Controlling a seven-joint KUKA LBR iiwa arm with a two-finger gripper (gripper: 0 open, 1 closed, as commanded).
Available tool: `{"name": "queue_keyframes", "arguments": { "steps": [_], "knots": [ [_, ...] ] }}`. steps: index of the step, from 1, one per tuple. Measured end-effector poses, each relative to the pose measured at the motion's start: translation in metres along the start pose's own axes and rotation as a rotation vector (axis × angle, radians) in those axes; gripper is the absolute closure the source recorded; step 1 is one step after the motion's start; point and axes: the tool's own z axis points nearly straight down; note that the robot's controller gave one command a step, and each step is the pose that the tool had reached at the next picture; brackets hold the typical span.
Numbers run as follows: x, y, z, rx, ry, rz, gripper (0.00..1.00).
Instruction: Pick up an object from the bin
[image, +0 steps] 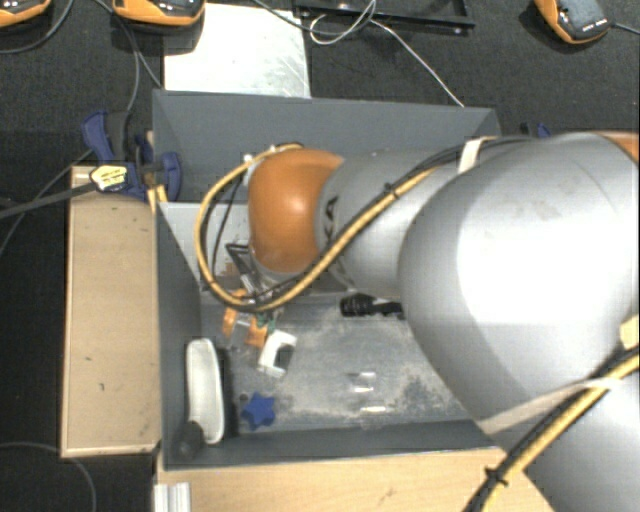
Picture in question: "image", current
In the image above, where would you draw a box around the black round knob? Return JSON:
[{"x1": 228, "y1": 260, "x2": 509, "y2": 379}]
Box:
[{"x1": 171, "y1": 421, "x2": 206, "y2": 463}]

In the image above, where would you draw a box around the clear glass thing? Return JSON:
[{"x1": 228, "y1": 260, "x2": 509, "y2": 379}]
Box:
[{"x1": 348, "y1": 368, "x2": 392, "y2": 417}]

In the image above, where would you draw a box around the grey metal bin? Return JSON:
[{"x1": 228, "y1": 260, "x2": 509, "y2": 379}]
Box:
[{"x1": 151, "y1": 89, "x2": 504, "y2": 469}]

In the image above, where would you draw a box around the clear and orange plastic thing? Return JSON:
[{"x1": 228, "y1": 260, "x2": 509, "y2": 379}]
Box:
[{"x1": 221, "y1": 304, "x2": 270, "y2": 351}]

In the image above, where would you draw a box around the black cylinder on white bracket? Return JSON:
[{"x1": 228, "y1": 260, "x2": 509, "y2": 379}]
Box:
[{"x1": 340, "y1": 294, "x2": 404, "y2": 319}]

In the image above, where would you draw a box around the blue star-shaped toy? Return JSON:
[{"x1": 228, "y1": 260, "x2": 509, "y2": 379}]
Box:
[{"x1": 240, "y1": 391, "x2": 278, "y2": 432}]

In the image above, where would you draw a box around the pale wood board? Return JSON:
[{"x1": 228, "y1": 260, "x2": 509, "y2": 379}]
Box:
[{"x1": 60, "y1": 165, "x2": 162, "y2": 458}]

